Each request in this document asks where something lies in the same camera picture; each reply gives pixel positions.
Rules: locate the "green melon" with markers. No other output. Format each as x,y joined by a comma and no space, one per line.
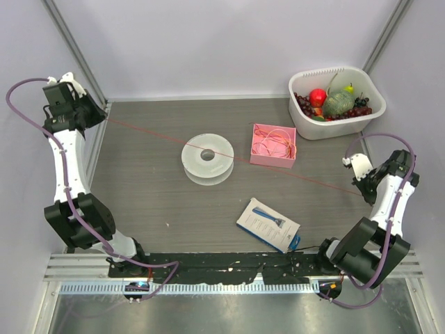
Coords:
338,103

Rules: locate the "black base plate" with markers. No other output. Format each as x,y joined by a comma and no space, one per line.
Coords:
239,268

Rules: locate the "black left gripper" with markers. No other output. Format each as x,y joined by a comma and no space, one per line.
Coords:
98,114

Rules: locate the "pink open box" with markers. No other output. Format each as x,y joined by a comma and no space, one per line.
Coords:
273,146

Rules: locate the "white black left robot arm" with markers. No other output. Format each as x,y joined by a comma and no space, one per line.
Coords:
77,216

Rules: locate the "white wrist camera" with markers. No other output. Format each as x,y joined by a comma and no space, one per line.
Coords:
360,164
74,86

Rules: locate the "dark purple grape bunch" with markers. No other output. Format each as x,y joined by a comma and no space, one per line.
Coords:
361,101

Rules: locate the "white slotted cable duct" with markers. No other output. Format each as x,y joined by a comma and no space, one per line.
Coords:
127,287

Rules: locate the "yellow green pear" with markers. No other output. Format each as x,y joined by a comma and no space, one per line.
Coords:
349,88

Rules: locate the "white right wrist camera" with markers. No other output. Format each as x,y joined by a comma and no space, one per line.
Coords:
360,164

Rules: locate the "razor blister package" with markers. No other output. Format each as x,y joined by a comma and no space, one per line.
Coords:
269,226

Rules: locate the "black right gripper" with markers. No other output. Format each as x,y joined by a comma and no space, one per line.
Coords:
361,184

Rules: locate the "red apple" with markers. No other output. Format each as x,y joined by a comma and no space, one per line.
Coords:
317,97

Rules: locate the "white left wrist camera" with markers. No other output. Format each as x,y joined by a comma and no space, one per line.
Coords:
74,86

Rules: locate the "white plastic basket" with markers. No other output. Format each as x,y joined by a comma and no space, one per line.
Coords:
332,80

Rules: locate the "red grape bunch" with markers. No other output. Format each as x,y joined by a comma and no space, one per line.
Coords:
317,113

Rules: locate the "white perforated cable spool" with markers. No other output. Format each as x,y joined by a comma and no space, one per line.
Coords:
208,159

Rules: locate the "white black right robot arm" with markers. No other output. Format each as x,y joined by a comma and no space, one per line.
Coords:
375,245

